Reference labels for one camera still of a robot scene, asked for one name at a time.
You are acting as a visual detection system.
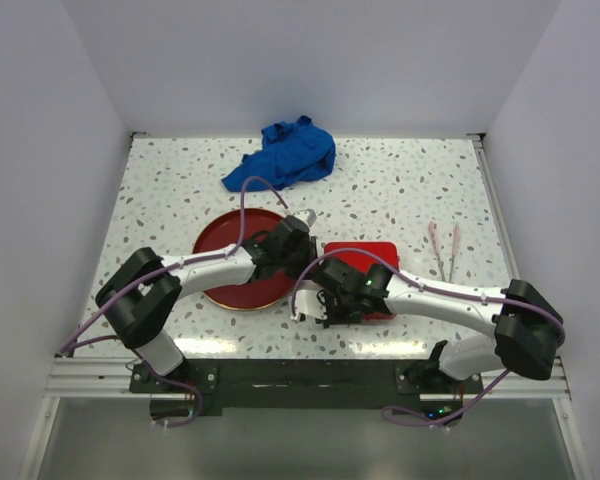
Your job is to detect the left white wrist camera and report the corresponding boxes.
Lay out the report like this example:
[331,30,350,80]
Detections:
[292,209,317,228]

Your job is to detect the pink metal tongs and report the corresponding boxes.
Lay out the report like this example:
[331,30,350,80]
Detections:
[428,221,461,282]

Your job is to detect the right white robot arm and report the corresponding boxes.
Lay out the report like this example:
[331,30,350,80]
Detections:
[294,256,565,393]

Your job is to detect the round dark red tray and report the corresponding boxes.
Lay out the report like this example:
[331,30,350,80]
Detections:
[193,208,294,310]

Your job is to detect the red square box lid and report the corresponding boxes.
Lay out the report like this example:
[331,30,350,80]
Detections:
[324,241,400,323]

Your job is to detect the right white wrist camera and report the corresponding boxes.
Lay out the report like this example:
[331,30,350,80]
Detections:
[290,286,327,321]

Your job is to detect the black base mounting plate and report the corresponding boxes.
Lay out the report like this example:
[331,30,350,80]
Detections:
[129,357,484,419]

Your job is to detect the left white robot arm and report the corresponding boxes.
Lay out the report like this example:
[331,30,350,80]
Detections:
[95,209,316,392]

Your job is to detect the blue crumpled cloth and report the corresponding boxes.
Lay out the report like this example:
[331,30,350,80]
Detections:
[221,116,336,192]

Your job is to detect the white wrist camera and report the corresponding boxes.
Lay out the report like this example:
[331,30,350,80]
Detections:
[292,209,317,228]
[290,286,327,321]

